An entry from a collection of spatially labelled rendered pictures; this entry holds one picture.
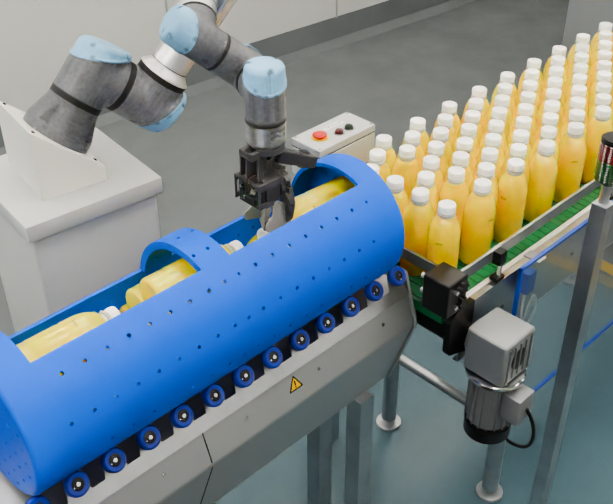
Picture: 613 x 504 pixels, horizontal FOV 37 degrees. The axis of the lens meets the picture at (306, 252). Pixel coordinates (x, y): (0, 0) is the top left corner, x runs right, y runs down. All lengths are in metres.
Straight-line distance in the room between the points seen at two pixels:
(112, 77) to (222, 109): 2.91
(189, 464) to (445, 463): 1.32
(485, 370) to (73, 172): 1.00
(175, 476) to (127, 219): 0.61
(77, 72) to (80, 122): 0.10
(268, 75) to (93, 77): 0.50
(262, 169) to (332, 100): 3.27
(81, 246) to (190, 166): 2.39
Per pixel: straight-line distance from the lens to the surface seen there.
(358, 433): 2.26
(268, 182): 1.68
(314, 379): 1.90
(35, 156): 1.95
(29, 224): 1.93
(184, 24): 1.63
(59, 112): 1.99
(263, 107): 1.62
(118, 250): 2.07
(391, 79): 5.20
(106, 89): 1.99
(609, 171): 2.02
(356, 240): 1.79
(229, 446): 1.80
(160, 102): 2.03
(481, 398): 2.15
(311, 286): 1.72
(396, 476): 2.87
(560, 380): 2.40
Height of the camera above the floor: 2.18
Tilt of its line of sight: 36 degrees down
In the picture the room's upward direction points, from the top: 1 degrees counter-clockwise
